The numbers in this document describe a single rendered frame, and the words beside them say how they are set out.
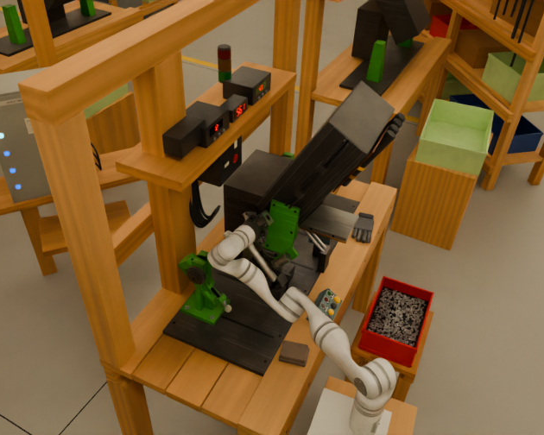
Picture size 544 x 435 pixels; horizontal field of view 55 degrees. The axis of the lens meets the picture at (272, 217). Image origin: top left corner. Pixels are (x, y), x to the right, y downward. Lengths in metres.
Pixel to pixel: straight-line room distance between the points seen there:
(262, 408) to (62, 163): 1.00
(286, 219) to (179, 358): 0.64
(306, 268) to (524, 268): 2.07
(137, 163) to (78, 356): 1.69
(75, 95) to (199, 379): 1.05
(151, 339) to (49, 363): 1.24
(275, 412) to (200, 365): 0.33
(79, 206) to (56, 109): 0.28
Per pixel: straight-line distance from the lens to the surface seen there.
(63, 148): 1.36
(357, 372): 1.56
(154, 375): 1.94
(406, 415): 1.95
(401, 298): 2.23
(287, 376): 1.89
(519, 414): 3.18
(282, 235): 2.00
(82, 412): 2.98
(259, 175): 2.15
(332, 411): 1.85
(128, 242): 1.86
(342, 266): 2.27
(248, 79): 2.05
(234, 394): 1.88
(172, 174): 1.65
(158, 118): 1.66
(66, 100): 1.33
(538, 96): 4.46
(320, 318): 1.71
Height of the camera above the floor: 2.48
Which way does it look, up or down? 40 degrees down
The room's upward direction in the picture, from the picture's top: 3 degrees clockwise
